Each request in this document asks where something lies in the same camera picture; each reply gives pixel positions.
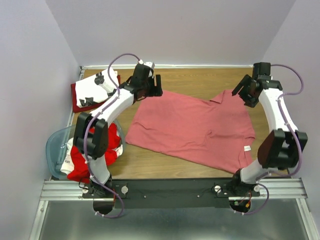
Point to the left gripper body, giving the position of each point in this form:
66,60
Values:
148,87

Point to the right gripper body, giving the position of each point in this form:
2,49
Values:
250,99

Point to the pink polo shirt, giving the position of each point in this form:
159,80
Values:
216,133

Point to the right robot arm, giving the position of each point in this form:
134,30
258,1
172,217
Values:
282,149

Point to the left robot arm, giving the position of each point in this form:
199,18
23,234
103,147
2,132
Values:
91,136

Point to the folded white printed t-shirt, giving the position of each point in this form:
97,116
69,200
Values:
113,76

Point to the folded dark red t-shirt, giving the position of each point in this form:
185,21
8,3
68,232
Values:
87,95

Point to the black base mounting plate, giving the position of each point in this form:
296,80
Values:
170,193

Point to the red and white t-shirt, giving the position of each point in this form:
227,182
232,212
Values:
74,162

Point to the clear plastic basket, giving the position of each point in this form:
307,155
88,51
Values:
56,149

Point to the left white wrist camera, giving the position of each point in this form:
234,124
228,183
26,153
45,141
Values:
150,65

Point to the aluminium frame rail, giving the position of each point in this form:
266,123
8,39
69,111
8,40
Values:
279,188

